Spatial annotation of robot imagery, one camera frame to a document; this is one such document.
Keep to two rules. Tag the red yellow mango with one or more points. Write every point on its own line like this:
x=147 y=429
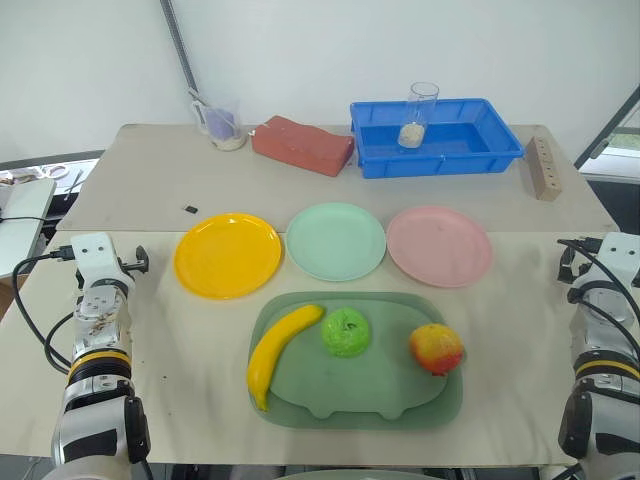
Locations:
x=436 y=348

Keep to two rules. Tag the green apple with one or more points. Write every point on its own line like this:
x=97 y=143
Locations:
x=346 y=332

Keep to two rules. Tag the black metal frame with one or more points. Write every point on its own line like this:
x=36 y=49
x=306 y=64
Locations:
x=607 y=125

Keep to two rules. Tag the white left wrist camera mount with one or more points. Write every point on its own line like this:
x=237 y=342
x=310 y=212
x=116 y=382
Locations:
x=95 y=255

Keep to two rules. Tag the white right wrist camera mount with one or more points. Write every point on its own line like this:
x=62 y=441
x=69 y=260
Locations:
x=620 y=255

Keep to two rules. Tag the white side table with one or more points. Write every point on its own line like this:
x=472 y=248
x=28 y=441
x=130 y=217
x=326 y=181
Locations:
x=22 y=220

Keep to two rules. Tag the cream table cloth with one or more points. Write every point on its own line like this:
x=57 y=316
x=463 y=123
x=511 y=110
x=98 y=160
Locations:
x=190 y=350

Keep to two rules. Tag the beige table mat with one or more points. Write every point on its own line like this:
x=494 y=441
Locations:
x=150 y=185

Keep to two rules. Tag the yellow banana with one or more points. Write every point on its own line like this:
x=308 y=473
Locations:
x=277 y=350

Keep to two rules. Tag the green plastic tray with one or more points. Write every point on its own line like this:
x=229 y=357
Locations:
x=360 y=385

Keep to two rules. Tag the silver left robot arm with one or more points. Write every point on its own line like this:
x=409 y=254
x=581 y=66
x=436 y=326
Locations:
x=97 y=345

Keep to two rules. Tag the grey metal pole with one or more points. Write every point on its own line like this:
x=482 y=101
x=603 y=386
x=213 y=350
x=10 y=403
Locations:
x=181 y=45

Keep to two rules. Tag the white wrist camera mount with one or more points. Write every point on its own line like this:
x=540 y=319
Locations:
x=620 y=255
x=95 y=255

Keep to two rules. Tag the wooden block with holes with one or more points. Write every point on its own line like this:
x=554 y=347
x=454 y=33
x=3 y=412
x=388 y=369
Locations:
x=541 y=167

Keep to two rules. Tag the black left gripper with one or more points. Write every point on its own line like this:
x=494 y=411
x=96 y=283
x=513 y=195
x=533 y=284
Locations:
x=127 y=265

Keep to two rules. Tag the clear glass with grains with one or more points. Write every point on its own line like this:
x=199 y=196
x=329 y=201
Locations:
x=417 y=120

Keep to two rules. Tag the red brick-shaped sponge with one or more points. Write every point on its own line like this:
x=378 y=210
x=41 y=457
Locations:
x=300 y=145

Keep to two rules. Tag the white scissors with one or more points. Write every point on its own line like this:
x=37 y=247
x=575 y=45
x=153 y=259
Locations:
x=52 y=171

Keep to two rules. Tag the clear measuring cup purple scoop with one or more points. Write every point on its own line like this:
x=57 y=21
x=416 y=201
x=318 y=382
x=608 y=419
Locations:
x=222 y=125

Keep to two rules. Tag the mint green plastic plate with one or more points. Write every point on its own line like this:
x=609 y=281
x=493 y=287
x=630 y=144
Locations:
x=336 y=241

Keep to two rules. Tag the blue plastic bin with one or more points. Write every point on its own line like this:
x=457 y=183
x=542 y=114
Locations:
x=430 y=150

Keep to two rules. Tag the yellow plastic plate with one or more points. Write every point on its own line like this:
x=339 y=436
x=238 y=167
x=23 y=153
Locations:
x=227 y=256

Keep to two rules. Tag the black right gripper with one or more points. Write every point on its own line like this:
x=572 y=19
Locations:
x=586 y=267

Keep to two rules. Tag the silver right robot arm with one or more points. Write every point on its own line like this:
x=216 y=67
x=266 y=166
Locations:
x=607 y=350

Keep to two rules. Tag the pink plastic plate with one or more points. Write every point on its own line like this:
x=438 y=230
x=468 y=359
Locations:
x=440 y=246

